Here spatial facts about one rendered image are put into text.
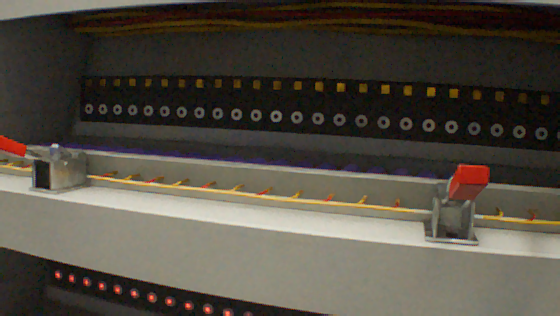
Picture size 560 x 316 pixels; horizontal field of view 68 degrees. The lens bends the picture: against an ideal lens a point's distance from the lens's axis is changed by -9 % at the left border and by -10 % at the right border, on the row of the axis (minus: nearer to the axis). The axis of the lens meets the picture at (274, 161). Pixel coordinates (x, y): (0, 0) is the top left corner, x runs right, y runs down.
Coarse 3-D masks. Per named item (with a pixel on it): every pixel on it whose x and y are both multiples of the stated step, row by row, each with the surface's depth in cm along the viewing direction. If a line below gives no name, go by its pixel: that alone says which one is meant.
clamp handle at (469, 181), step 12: (468, 168) 17; (480, 168) 17; (456, 180) 18; (468, 180) 17; (480, 180) 17; (456, 192) 19; (468, 192) 18; (480, 192) 18; (444, 204) 23; (456, 204) 23
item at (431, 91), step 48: (96, 96) 50; (144, 96) 48; (192, 96) 47; (240, 96) 45; (288, 96) 44; (336, 96) 42; (384, 96) 41; (432, 96) 40; (480, 96) 38; (528, 96) 37; (480, 144) 39; (528, 144) 38
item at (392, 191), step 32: (0, 160) 36; (96, 160) 34; (128, 160) 33; (160, 160) 32; (192, 160) 33; (224, 192) 29; (256, 192) 31; (288, 192) 30; (320, 192) 29; (352, 192) 29; (384, 192) 28; (416, 192) 27; (512, 192) 26; (544, 192) 25; (544, 224) 24
